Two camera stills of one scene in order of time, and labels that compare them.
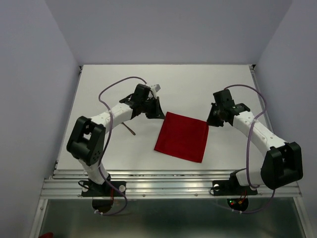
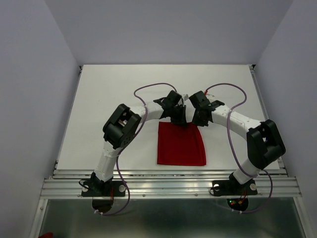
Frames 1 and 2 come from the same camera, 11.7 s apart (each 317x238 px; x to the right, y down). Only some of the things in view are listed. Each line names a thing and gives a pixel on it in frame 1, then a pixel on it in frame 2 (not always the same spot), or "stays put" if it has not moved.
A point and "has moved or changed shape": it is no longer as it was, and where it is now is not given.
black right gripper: [210, 120] -> [195, 121]
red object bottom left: [47, 235] stays put
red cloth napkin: [183, 137] has moved or changed shape
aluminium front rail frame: [67, 184] stays put
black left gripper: [157, 113] -> [181, 120]
